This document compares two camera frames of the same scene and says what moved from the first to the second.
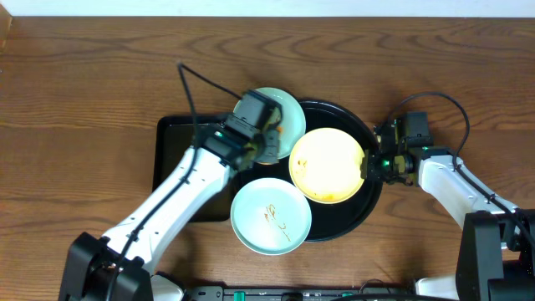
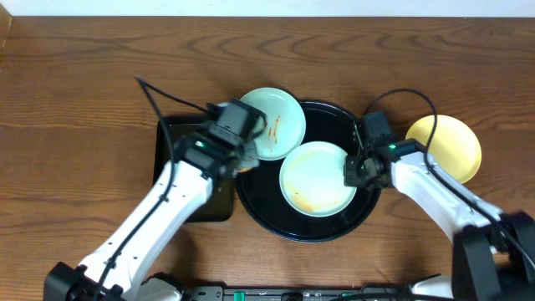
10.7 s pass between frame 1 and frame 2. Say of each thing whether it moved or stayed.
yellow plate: moved
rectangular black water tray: stayed
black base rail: stayed
